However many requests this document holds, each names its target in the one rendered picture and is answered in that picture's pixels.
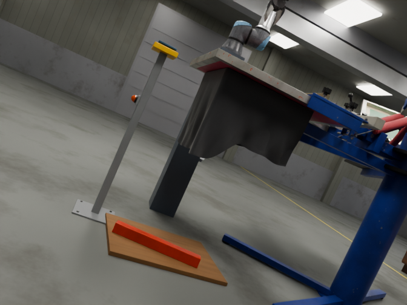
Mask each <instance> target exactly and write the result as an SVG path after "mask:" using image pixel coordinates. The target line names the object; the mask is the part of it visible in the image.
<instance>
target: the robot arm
mask: <svg viewBox="0 0 407 305"><path fill-rule="evenodd" d="M285 1H289V0H269V2H268V5H267V7H266V9H265V11H264V13H263V16H262V18H261V20H260V22H259V25H257V26H255V28H254V29H253V28H252V25H251V24H250V23H248V22H245V21H236V22H235V24H234V26H233V28H232V31H231V33H230V35H229V37H228V39H227V41H226V42H225V43H224V44H223V46H222V47H224V48H226V49H228V50H230V51H232V52H233V53H236V54H238V55H239V56H241V55H242V47H243V45H244V44H245V45H248V46H250V47H252V48H255V49H256V50H259V51H262V50H263V49H264V48H265V46H266V45H267V43H268V42H269V40H270V38H271V36H270V28H271V26H274V25H275V24H276V23H277V22H278V21H279V19H280V18H281V17H282V15H283V14H284V12H285V7H286V6H285V4H286V2H285Z"/></svg>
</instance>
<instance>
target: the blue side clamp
mask: <svg viewBox="0 0 407 305"><path fill-rule="evenodd" d="M308 95H309V96H311V98H310V100H309V102H308V104H307V107H308V108H310V109H312V110H314V111H316V112H318V113H320V114H322V115H324V116H326V117H328V118H330V119H332V120H334V121H335V122H337V123H339V124H341V125H343V126H345V127H347V128H349V129H351V130H353V131H355V132H358V130H359V128H360V126H361V124H362V122H363V120H364V119H362V118H361V117H359V116H357V115H355V114H353V113H351V112H350V111H348V110H346V109H344V108H342V107H340V106H338V105H336V104H334V103H332V102H331V101H329V100H327V99H325V98H323V97H322V96H319V95H318V94H316V93H313V94H308Z"/></svg>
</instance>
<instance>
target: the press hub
mask: <svg viewBox="0 0 407 305"><path fill-rule="evenodd" d="M392 150H393V151H395V152H397V153H399V154H401V155H403V156H405V157H404V159H403V161H402V162H401V161H398V160H394V159H393V160H392V162H391V164H392V165H394V166H391V165H388V164H385V165H384V167H385V168H387V169H389V170H391V171H393V172H395V173H396V175H395V177H393V176H391V175H387V174H385V176H384V178H383V180H382V182H381V184H380V186H379V188H378V190H377V193H376V195H375V197H374V199H373V201H372V203H371V205H370V207H369V209H368V211H367V213H366V215H365V217H364V219H363V221H362V224H361V225H360V227H359V230H358V231H357V233H356V236H355V237H354V239H353V241H352V243H351V245H350V247H349V249H348V251H347V253H346V256H345V258H344V260H343V262H342V264H341V266H340V268H339V270H338V272H337V274H336V276H335V278H334V280H333V282H332V284H331V287H330V290H331V292H330V294H329V296H330V295H336V296H337V297H339V298H340V299H342V300H343V304H342V305H362V303H363V301H364V299H365V297H366V295H367V293H368V291H369V289H370V287H371V285H372V283H373V281H374V279H375V277H376V275H377V273H378V271H379V269H380V267H381V265H382V263H383V261H384V259H385V257H386V255H387V253H388V251H389V249H390V247H391V245H392V243H393V241H394V239H395V237H396V235H397V233H398V231H399V229H400V227H401V225H402V223H403V221H404V219H405V217H406V215H407V180H405V179H403V176H407V171H406V170H407V133H406V134H405V136H404V138H403V140H402V142H401V144H400V146H399V148H396V147H393V149H392ZM395 166H396V167H398V168H396V167H395Z"/></svg>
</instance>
